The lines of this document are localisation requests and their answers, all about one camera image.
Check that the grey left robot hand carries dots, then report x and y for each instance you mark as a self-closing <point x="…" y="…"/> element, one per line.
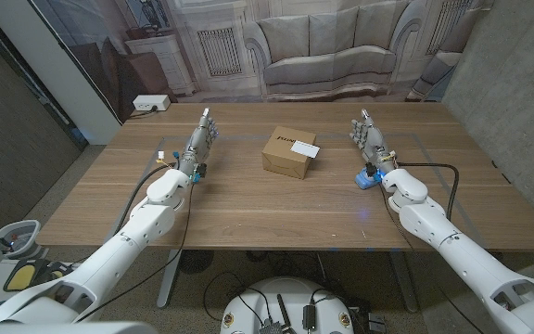
<point x="197" y="144"/>

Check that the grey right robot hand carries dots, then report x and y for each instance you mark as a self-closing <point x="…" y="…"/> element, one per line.
<point x="373" y="141"/>

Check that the white card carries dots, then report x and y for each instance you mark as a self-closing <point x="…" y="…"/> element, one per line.
<point x="305" y="149"/>

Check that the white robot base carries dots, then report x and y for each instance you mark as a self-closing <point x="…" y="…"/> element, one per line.
<point x="285" y="297"/>

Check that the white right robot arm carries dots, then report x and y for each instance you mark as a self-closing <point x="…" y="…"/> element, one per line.
<point x="461" y="250"/>

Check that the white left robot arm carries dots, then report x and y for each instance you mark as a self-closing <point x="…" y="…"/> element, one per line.
<point x="123" y="241"/>

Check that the brown cardboard packing box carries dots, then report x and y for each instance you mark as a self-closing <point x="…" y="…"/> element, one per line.
<point x="283" y="155"/>

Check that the white power strip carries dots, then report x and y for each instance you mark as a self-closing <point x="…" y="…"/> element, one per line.
<point x="150" y="102"/>

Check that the printed living room backdrop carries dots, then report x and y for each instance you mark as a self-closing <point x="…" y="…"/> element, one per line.
<point x="332" y="46"/>

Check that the black round floor fan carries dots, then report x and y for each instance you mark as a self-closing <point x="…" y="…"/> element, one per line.
<point x="195" y="262"/>

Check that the grey table leg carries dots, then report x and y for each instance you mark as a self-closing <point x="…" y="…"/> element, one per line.
<point x="169" y="278"/>
<point x="406" y="283"/>

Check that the black power adapter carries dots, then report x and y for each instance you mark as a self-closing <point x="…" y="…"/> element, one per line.
<point x="309" y="317"/>

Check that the yellow black foot pedal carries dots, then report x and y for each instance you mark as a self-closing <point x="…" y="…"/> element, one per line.
<point x="56" y="270"/>
<point x="19" y="277"/>

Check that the black antenna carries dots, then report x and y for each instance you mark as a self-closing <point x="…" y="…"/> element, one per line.
<point x="284" y="315"/>

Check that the grey white headset device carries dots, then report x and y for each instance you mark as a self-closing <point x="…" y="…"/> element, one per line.
<point x="21" y="232"/>

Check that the blue toy camera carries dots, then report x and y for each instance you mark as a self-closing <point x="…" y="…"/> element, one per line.
<point x="363" y="181"/>

